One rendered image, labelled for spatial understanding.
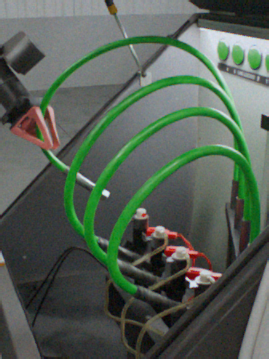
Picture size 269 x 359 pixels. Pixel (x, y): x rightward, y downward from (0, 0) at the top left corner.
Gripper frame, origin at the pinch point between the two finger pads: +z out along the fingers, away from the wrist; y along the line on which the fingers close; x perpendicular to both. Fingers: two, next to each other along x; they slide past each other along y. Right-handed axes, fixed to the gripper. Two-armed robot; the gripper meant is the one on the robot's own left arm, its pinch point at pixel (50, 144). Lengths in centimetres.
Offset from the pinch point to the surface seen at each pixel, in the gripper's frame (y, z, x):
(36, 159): 323, -103, 158
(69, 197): -16.8, 13.2, -4.2
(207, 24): 26.9, -3.0, -34.7
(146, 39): 1.4, -1.9, -26.0
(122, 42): 0.1, -4.2, -22.6
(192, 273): -9.7, 33.9, -9.0
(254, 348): -25, 45, -15
